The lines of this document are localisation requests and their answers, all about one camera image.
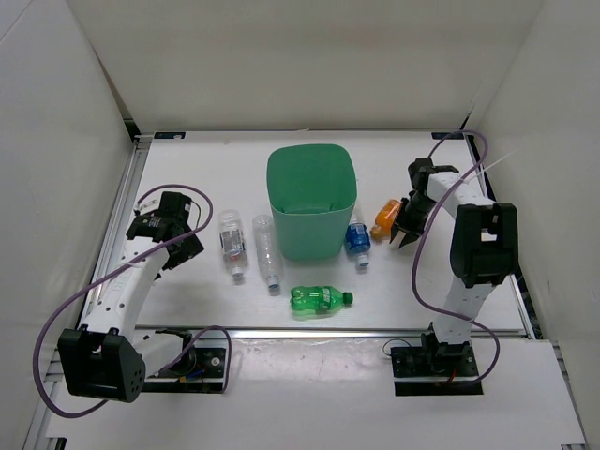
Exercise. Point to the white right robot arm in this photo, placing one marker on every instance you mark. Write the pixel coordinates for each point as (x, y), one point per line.
(483, 252)

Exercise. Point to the clear unlabelled plastic bottle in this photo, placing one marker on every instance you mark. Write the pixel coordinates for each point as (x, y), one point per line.
(268, 255)

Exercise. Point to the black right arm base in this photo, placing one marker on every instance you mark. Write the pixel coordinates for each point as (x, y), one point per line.
(429, 368)

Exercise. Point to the orange plastic bottle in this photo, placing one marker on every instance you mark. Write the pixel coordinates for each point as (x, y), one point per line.
(384, 220)

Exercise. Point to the aluminium left rail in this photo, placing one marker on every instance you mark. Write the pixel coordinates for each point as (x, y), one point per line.
(113, 238)

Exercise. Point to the clear bottle red label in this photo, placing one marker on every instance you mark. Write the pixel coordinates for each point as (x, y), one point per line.
(232, 243)

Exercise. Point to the green plastic bin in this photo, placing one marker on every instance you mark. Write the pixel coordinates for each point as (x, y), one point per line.
(312, 192)

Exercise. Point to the aluminium rail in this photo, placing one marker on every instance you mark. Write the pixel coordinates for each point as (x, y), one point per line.
(113, 238)
(312, 332)

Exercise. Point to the aluminium front rail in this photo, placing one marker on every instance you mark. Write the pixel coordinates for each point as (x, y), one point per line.
(312, 332)

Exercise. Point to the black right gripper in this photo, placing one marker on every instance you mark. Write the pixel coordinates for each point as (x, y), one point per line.
(400, 221)

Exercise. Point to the green soda bottle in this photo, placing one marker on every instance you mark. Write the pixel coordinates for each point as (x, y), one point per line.
(318, 301)

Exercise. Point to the blue label plastic bottle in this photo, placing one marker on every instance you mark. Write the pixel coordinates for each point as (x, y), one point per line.
(357, 240)

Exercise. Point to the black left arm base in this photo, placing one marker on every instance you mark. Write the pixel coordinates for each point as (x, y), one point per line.
(204, 368)

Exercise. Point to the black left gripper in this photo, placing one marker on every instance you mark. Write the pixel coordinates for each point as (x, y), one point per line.
(190, 248)

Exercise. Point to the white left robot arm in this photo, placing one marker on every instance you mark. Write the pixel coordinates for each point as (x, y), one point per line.
(99, 359)

